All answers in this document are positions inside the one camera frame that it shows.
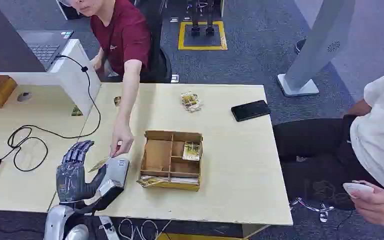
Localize person's right hand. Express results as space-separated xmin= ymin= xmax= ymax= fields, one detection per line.
xmin=109 ymin=121 xmax=135 ymax=159

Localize person's left hand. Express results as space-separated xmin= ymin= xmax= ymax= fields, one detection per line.
xmin=346 ymin=180 xmax=384 ymax=228

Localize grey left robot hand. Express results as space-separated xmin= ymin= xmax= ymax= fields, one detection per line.
xmin=55 ymin=140 xmax=109 ymax=204

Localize white handheld controller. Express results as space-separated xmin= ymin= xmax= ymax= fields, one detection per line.
xmin=342 ymin=182 xmax=376 ymax=200

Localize wooden card box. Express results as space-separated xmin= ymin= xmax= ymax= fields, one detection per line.
xmin=136 ymin=129 xmax=204 ymax=192

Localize white power strip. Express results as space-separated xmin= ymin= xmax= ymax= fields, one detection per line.
xmin=98 ymin=215 xmax=121 ymax=240

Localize row of cards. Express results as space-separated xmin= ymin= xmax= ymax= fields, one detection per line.
xmin=135 ymin=175 xmax=200 ymax=189

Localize person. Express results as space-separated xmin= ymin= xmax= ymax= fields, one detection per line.
xmin=58 ymin=0 xmax=174 ymax=159
xmin=272 ymin=64 xmax=384 ymax=230

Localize stack of printed cards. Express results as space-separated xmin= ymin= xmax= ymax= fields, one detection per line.
xmin=179 ymin=91 xmax=203 ymax=113

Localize white desk partition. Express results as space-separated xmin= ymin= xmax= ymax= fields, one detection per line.
xmin=0 ymin=38 xmax=102 ymax=117

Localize black office chair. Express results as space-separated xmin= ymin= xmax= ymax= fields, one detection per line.
xmin=135 ymin=0 xmax=174 ymax=84

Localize grey round desk grommet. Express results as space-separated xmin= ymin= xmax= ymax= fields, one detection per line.
xmin=16 ymin=91 xmax=33 ymax=103

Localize grey laptop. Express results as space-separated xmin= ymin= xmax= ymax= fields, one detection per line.
xmin=16 ymin=30 xmax=75 ymax=72

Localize yellow bordered floor mat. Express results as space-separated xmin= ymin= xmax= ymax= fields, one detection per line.
xmin=177 ymin=20 xmax=229 ymax=52

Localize black smartphone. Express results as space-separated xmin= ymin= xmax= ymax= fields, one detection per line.
xmin=230 ymin=99 xmax=272 ymax=123

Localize black robot legs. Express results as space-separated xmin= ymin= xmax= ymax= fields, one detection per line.
xmin=185 ymin=0 xmax=217 ymax=37

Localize white metal stand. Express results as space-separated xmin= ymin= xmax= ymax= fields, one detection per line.
xmin=276 ymin=0 xmax=357 ymax=98

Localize black round base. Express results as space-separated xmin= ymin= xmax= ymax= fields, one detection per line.
xmin=293 ymin=38 xmax=308 ymax=56

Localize black power cable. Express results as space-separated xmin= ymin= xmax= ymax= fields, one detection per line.
xmin=0 ymin=54 xmax=102 ymax=173

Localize white cable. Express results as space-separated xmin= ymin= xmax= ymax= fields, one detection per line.
xmin=117 ymin=217 xmax=174 ymax=240

